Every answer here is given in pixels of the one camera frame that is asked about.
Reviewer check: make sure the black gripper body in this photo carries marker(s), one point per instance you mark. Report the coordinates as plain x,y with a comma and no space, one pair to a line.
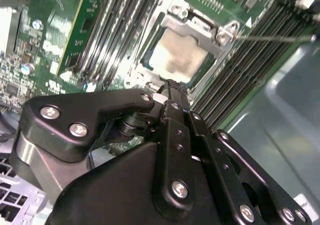
112,190

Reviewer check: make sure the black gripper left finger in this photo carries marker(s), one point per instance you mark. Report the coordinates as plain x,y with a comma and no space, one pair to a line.
75,115

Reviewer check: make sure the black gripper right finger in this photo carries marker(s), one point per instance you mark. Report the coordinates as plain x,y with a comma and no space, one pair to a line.
212,145

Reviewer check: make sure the silver CPU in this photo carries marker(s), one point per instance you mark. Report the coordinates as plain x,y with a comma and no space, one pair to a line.
175,52

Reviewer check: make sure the metal locking lever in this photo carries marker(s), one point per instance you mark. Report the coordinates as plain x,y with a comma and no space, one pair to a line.
275,37

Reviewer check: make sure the metal socket cover frame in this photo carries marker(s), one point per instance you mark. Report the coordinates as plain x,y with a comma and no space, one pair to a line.
175,26

